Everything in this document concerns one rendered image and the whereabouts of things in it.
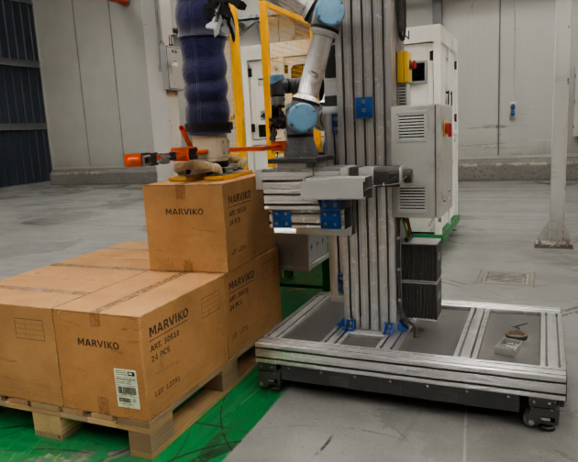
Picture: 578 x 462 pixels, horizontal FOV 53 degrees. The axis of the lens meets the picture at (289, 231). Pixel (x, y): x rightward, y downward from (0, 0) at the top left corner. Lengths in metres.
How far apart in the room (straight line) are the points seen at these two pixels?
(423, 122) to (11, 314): 1.81
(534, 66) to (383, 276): 9.33
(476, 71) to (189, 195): 9.58
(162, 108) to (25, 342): 2.27
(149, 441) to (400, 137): 1.54
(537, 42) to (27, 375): 10.49
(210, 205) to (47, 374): 0.94
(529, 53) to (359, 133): 9.27
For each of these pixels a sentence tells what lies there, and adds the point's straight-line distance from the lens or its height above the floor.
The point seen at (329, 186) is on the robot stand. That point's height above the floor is 0.93.
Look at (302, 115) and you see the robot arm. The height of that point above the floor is 1.21.
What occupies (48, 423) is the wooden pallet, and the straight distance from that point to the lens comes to 2.59.
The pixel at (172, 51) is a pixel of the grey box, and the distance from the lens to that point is 4.29.
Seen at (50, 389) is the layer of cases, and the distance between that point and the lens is 2.51.
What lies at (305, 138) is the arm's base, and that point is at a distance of 2.49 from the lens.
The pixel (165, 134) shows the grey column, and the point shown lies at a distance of 4.28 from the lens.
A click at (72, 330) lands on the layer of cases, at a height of 0.47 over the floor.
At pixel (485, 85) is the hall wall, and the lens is 11.72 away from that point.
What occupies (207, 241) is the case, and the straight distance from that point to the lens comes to 2.59.
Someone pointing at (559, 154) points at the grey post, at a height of 0.82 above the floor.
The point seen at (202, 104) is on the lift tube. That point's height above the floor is 1.29.
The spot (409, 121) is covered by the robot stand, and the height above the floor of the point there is 1.17.
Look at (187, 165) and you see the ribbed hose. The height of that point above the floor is 1.02.
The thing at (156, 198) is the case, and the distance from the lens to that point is 2.68.
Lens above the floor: 1.16
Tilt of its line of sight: 10 degrees down
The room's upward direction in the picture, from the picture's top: 3 degrees counter-clockwise
